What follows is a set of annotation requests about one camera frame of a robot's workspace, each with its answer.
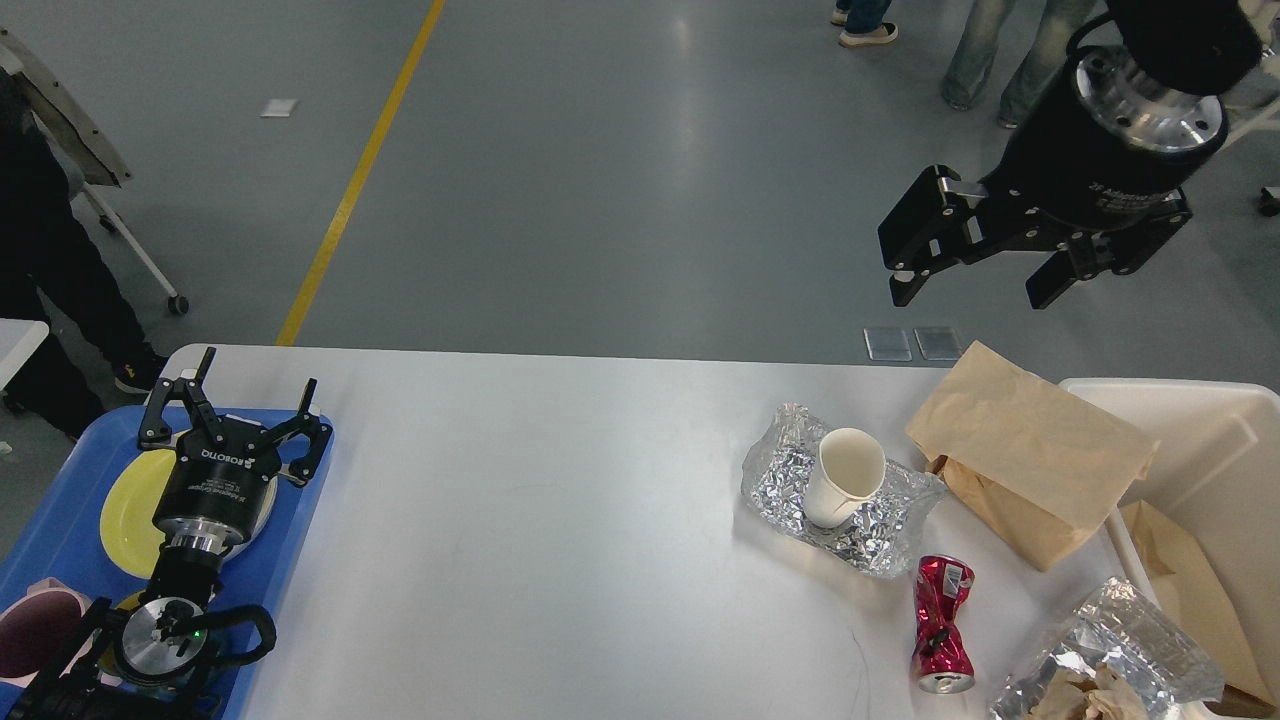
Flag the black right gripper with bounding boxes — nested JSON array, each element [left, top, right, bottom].
[[878, 45, 1228, 310]]

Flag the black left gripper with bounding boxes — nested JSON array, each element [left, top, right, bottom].
[[137, 345, 334, 550]]

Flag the yellow plastic plate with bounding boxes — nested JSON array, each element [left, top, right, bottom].
[[99, 446, 276, 580]]

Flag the pink mug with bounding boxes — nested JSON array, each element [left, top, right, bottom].
[[1, 577, 92, 688]]

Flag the white paper cup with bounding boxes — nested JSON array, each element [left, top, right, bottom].
[[803, 428, 886, 528]]

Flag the aluminium foil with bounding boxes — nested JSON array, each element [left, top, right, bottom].
[[740, 404, 948, 578]]

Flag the large brown paper bag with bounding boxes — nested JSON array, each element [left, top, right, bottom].
[[1120, 501, 1277, 717]]

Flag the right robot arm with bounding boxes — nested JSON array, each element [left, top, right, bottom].
[[878, 1, 1263, 309]]

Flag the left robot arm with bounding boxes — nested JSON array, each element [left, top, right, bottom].
[[3, 354, 334, 719]]

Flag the pink plate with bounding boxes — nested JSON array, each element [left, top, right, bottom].
[[243, 477, 278, 544]]

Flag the floor socket plate right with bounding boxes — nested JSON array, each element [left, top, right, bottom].
[[913, 325, 965, 363]]

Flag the floor socket plate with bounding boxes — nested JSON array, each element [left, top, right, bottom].
[[913, 325, 965, 363], [863, 327, 913, 363]]

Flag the floor socket plate left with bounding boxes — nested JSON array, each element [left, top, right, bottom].
[[863, 327, 913, 363]]

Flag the person in light jeans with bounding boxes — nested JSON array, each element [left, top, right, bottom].
[[940, 0, 1101, 129]]

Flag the blue plastic tray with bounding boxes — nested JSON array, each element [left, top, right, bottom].
[[0, 404, 333, 720]]

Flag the white side table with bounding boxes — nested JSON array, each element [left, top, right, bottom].
[[0, 318, 49, 389]]

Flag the white office chair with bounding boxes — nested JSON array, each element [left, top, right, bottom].
[[1215, 0, 1280, 217]]

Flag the person in black trousers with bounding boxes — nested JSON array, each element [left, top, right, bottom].
[[1, 74, 166, 439]]

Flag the white plastic bin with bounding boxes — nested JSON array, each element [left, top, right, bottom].
[[1062, 378, 1279, 693]]

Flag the grey chair left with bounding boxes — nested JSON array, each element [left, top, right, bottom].
[[1, 27, 189, 316]]

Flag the crushed red can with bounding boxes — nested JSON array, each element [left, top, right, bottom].
[[911, 553, 975, 694]]

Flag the crumpled brown paper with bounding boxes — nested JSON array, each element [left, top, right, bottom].
[[1023, 664, 1149, 719]]

